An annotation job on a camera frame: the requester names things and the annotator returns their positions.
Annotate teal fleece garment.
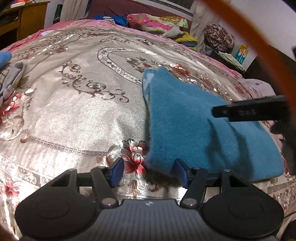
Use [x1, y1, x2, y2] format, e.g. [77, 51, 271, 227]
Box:
[142, 67, 285, 181]

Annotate blue crumpled clothes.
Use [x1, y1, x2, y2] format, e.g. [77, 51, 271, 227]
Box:
[93, 15, 128, 27]

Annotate polka dot pillow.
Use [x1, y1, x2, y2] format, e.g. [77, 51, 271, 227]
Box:
[243, 79, 276, 98]

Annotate blue flower picture box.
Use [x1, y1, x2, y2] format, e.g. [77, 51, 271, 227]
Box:
[234, 44, 257, 70]

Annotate papers on nightstand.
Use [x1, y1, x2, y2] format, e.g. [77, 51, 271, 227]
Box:
[217, 51, 245, 72]

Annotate beige floral satin bedspread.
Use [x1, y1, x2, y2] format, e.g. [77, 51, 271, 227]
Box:
[1, 28, 295, 240]

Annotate yellow folded cloth stack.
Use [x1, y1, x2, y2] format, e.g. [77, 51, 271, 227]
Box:
[174, 32, 198, 51]

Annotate right beige curtain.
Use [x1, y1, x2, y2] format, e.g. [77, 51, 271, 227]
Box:
[190, 1, 221, 54]

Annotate beige curtain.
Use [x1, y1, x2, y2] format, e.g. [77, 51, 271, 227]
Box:
[190, 1, 221, 54]
[60, 0, 89, 22]

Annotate grey white stuffed cloth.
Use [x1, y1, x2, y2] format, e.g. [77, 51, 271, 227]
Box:
[162, 26, 184, 39]

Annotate barred window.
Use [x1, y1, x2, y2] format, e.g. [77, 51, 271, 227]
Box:
[147, 0, 196, 15]

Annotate grey sock pile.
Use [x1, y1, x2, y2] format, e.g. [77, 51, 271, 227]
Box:
[1, 51, 29, 106]

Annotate pink floral pillow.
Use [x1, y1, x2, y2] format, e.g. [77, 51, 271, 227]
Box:
[126, 13, 189, 34]

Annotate dark red headboard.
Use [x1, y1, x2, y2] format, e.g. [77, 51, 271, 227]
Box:
[87, 0, 194, 28]

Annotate pink bed sheet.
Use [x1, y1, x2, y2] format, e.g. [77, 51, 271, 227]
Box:
[2, 19, 243, 79]

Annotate wooden side cabinet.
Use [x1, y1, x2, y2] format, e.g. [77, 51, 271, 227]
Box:
[1, 1, 49, 49]

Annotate left beige curtain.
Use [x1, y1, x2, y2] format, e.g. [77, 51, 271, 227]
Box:
[60, 0, 89, 22]

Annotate orange strap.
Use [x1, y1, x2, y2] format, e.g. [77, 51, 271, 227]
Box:
[201, 0, 296, 112]

